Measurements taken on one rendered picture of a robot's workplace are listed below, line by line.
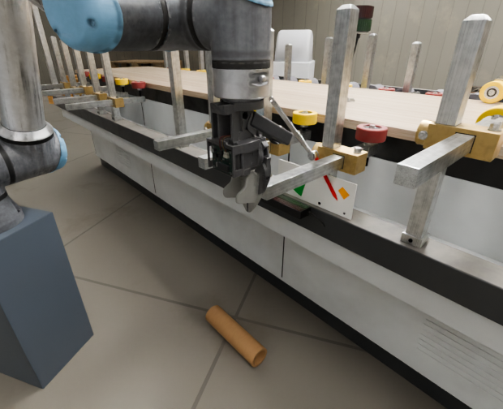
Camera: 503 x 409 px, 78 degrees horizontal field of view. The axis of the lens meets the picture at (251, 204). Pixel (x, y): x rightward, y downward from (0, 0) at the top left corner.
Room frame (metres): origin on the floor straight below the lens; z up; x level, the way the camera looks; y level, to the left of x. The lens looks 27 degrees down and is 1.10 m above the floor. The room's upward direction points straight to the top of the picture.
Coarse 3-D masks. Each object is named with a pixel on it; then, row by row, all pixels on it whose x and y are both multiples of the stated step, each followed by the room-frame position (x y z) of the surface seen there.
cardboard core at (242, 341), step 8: (208, 312) 0.98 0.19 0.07; (216, 312) 0.97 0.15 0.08; (224, 312) 0.97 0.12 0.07; (208, 320) 0.96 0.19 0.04; (216, 320) 0.93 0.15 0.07; (224, 320) 0.93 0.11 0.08; (232, 320) 0.93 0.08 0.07; (216, 328) 0.92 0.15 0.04; (224, 328) 0.89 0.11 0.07; (232, 328) 0.88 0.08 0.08; (240, 328) 0.89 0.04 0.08; (224, 336) 0.88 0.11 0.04; (232, 336) 0.85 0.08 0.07; (240, 336) 0.84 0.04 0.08; (248, 336) 0.85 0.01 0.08; (232, 344) 0.84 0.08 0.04; (240, 344) 0.82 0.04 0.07; (248, 344) 0.81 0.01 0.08; (256, 344) 0.81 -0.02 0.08; (240, 352) 0.80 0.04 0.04; (248, 352) 0.78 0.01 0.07; (256, 352) 0.77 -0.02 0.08; (264, 352) 0.80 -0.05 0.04; (248, 360) 0.77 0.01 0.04; (256, 360) 0.79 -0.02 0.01
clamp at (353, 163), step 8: (320, 144) 0.80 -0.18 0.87; (320, 152) 0.77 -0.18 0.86; (328, 152) 0.76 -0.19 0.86; (336, 152) 0.74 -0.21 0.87; (344, 152) 0.73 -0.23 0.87; (352, 152) 0.73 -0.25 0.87; (344, 160) 0.72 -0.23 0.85; (352, 160) 0.71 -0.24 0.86; (360, 160) 0.71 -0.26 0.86; (344, 168) 0.72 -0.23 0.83; (352, 168) 0.70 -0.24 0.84; (360, 168) 0.72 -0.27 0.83
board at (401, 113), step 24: (120, 72) 2.70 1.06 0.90; (144, 72) 2.70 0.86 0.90; (168, 72) 2.70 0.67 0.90; (192, 72) 2.70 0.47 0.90; (192, 96) 1.61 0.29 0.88; (288, 96) 1.43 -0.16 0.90; (312, 96) 1.43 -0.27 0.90; (360, 96) 1.43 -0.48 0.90; (384, 96) 1.43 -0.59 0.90; (408, 96) 1.43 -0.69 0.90; (432, 96) 1.43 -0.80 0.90; (360, 120) 0.94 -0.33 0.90; (384, 120) 0.94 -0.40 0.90; (408, 120) 0.94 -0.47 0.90; (432, 120) 0.94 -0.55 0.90
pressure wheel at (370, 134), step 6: (360, 126) 0.84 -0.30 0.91; (366, 126) 0.85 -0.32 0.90; (372, 126) 0.83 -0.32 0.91; (378, 126) 0.85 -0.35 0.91; (384, 126) 0.84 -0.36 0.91; (360, 132) 0.82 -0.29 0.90; (366, 132) 0.81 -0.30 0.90; (372, 132) 0.80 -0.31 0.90; (378, 132) 0.80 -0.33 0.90; (384, 132) 0.80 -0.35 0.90; (360, 138) 0.82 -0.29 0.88; (366, 138) 0.80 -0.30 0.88; (372, 138) 0.80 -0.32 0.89; (378, 138) 0.80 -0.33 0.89; (384, 138) 0.80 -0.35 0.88; (372, 144) 0.82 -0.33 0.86; (366, 162) 0.83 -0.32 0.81
